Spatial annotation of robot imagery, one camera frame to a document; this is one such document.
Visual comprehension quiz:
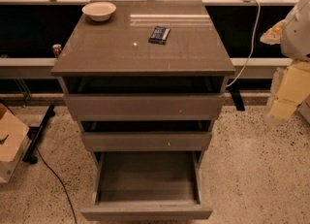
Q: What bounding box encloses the grey drawer cabinet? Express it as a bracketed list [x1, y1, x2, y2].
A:
[50, 0, 236, 171]

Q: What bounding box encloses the black stand leg right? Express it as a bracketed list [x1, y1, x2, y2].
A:
[228, 83, 245, 112]

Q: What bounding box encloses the cardboard box right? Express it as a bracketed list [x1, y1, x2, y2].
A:
[298, 95, 310, 123]

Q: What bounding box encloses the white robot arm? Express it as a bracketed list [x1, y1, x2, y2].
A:
[260, 0, 310, 62]

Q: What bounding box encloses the black floor cable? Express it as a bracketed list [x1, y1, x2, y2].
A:
[35, 148, 78, 224]

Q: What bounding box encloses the cardboard box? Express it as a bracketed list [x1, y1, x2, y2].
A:
[298, 95, 310, 123]
[0, 104, 29, 183]

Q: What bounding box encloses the red soda can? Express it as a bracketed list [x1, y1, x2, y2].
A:
[52, 44, 62, 58]

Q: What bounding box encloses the grey middle drawer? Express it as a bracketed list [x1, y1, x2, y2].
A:
[81, 120, 212, 151]

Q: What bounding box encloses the black stand leg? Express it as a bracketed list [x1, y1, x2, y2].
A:
[228, 83, 245, 112]
[22, 105, 55, 164]

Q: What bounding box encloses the beige paper bowl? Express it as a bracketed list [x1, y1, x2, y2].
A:
[82, 2, 116, 22]

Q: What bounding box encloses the grey top drawer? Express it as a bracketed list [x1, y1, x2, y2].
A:
[60, 77, 227, 121]

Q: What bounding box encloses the grey drawer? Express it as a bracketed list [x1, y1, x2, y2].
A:
[60, 77, 227, 121]
[81, 120, 212, 151]
[81, 151, 212, 221]

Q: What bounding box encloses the black stand leg left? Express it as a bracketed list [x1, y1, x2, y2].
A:
[22, 105, 55, 164]

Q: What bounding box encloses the grey bottom drawer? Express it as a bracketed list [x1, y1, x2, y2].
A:
[81, 151, 212, 221]

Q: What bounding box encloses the white cable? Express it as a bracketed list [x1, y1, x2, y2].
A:
[225, 0, 262, 88]

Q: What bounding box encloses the cardboard box left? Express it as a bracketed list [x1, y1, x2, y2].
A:
[0, 104, 29, 183]

